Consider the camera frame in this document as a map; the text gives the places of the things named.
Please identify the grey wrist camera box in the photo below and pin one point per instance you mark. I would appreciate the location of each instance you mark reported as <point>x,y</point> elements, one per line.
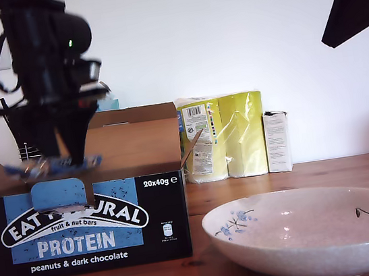
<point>90,70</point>

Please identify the white plate with blue flowers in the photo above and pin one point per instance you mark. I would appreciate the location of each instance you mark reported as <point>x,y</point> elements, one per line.
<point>304,244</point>

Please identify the blue patterned tissue box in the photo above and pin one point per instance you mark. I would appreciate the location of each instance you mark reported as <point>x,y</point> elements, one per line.
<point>110,105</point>

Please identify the small white printed box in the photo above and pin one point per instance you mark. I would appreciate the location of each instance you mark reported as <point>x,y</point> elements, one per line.
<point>277,143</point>

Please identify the yellow paper towel pack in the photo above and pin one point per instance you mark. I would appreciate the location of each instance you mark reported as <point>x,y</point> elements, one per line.
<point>239,137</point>

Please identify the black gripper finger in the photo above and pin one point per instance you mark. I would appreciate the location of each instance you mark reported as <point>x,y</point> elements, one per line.
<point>77,135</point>
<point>39,133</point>

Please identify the blue snack bar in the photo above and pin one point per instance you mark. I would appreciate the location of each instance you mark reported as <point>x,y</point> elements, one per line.
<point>55,166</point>

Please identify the black blue snackbar carton box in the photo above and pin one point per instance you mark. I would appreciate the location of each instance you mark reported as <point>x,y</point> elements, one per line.
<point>80,226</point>

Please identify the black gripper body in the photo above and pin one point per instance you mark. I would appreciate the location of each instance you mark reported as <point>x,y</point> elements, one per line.
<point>49,91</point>

